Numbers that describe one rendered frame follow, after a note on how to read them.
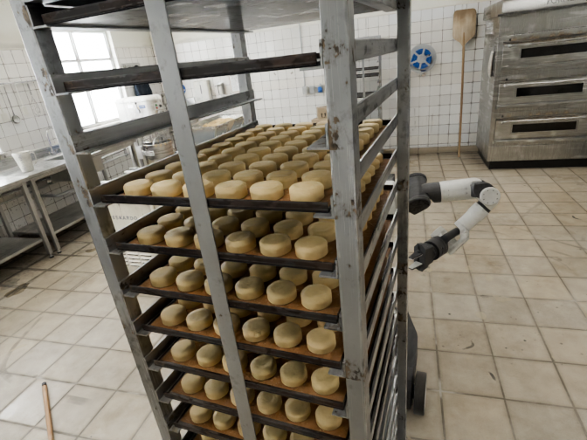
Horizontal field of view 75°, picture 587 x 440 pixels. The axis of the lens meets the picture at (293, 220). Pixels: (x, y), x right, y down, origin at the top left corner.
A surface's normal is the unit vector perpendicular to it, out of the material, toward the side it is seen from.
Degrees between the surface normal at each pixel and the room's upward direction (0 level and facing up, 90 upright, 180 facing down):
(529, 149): 92
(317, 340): 0
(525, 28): 90
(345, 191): 90
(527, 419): 0
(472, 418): 0
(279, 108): 90
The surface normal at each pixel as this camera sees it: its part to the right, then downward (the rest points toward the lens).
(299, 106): -0.26, 0.40
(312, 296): -0.11, -0.92
